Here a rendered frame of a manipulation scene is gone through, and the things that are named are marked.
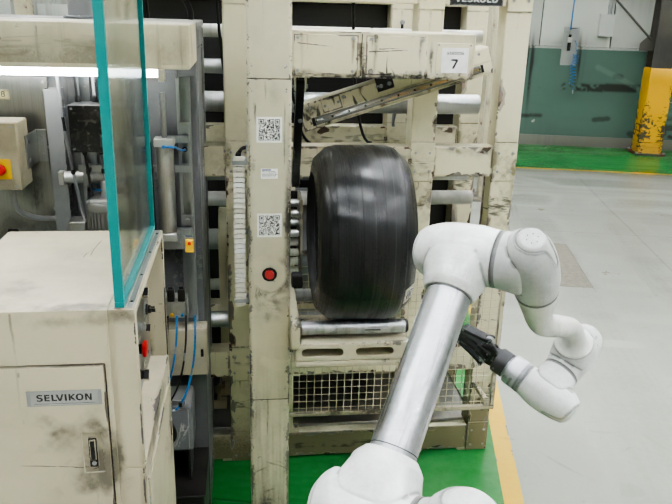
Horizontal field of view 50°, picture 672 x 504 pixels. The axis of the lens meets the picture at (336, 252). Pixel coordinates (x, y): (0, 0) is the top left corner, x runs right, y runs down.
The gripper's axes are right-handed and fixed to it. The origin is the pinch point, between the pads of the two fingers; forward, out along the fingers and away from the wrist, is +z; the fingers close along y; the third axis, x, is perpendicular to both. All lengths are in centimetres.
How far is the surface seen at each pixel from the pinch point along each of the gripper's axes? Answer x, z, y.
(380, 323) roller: -5.5, 19.9, 13.9
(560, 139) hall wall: 768, 232, 497
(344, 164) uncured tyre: 3, 49, -28
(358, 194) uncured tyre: -1.6, 38.5, -26.4
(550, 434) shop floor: 79, -33, 130
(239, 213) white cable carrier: -20, 69, -9
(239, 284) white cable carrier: -30, 59, 9
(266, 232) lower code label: -18, 59, -7
